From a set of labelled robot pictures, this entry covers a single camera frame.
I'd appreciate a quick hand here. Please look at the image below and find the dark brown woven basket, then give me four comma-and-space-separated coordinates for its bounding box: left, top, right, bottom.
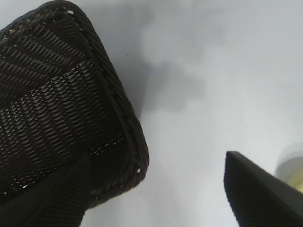
0, 0, 150, 209

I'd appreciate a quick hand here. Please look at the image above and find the pale yellow egg yolk pastry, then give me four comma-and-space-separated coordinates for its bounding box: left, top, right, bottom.
276, 155, 303, 193

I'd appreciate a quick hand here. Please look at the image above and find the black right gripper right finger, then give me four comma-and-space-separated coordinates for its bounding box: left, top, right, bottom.
223, 150, 303, 227

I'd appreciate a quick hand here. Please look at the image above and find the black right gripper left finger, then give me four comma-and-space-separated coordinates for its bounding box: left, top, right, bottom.
0, 153, 92, 227

